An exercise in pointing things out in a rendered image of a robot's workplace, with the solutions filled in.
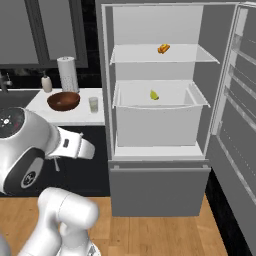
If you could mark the grey freezer drawer front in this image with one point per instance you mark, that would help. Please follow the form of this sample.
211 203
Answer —
160 191

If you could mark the brown wooden bowl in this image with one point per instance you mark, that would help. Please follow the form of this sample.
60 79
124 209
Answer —
65 100

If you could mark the white fridge shelf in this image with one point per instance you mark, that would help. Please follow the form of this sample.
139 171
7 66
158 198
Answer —
186 55

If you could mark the white paper towel roll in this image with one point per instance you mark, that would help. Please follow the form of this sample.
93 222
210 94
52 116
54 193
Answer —
67 75

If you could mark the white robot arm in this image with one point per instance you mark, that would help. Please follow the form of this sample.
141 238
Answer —
23 150

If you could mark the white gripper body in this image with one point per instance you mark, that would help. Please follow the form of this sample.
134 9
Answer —
86 149

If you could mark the glass of lemonade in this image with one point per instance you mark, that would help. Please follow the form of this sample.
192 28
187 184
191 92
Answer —
93 105

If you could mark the grey fridge door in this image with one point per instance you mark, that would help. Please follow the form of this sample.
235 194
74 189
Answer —
233 133

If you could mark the dark grey sink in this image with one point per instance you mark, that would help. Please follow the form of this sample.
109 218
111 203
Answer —
15 98

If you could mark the grey fridge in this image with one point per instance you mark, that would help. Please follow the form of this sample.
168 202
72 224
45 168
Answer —
106 83

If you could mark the orange hot dog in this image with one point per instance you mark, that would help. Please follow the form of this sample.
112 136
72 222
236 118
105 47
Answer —
163 48

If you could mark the yellow-green lemon wedge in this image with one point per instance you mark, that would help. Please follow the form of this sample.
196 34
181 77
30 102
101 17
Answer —
153 95

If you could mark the black base cupboard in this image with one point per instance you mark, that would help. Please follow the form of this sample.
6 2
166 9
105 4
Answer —
83 176

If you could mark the white fridge crisper drawer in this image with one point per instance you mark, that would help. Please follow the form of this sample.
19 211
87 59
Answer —
156 125

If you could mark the grey wall cupboard door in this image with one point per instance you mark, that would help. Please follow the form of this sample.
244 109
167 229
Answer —
15 31
63 30

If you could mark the grey tap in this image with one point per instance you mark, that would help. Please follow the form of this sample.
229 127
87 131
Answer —
4 81

